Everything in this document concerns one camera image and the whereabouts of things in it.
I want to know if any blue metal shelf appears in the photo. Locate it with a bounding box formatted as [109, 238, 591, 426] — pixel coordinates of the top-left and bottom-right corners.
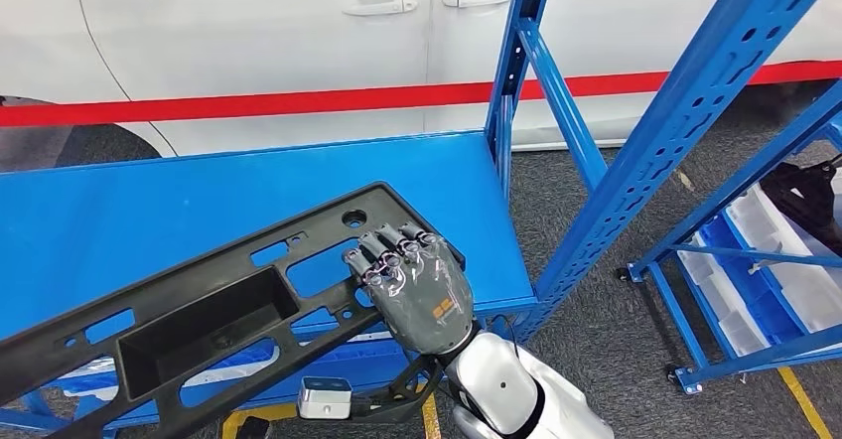
[0, 0, 842, 434]

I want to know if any long black plastic panel part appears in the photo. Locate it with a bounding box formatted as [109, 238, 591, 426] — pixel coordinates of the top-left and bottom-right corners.
[0, 181, 467, 439]

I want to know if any black part in bin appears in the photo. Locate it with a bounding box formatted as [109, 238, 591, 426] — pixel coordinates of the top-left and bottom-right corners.
[760, 156, 842, 257]

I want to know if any dark robot body piece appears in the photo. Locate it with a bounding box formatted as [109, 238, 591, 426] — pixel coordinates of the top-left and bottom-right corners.
[236, 416, 272, 439]

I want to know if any white car with red stripe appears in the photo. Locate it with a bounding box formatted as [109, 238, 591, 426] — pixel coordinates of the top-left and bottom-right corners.
[0, 0, 842, 174]

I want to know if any yellow floor tape square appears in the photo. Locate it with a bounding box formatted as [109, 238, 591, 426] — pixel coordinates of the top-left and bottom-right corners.
[775, 366, 837, 439]
[219, 392, 443, 439]

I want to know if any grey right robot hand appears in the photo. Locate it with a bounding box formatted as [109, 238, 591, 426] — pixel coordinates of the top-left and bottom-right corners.
[342, 221, 478, 359]

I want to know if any blue wheeled metal rack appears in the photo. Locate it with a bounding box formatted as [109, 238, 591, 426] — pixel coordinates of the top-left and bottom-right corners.
[618, 80, 842, 396]

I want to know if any black right camera bracket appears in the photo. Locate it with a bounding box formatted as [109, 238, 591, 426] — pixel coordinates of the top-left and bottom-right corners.
[349, 356, 447, 425]

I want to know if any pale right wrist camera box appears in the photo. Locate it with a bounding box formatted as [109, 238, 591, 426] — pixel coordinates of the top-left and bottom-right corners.
[297, 376, 353, 421]

